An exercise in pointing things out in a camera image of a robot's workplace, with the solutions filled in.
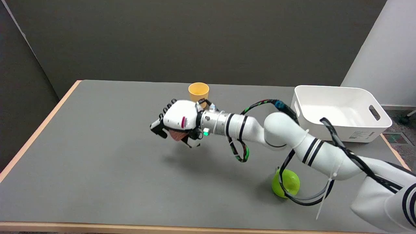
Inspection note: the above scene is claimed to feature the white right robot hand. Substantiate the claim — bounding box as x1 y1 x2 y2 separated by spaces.
150 99 204 149

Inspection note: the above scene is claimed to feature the wooden cylinder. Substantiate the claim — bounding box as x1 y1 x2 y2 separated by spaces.
168 129 189 142

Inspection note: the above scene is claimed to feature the white plastic box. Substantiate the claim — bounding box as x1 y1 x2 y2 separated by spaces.
290 85 393 143

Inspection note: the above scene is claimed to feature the yellow plastic cup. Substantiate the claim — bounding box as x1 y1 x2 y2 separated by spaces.
188 82 210 109

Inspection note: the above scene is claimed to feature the green apple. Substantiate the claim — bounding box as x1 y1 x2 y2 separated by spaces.
272 167 301 199

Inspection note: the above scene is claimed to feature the black floor grate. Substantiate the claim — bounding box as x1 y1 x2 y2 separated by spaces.
382 133 409 144

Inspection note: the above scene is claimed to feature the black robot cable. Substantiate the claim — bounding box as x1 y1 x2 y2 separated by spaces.
227 99 404 206

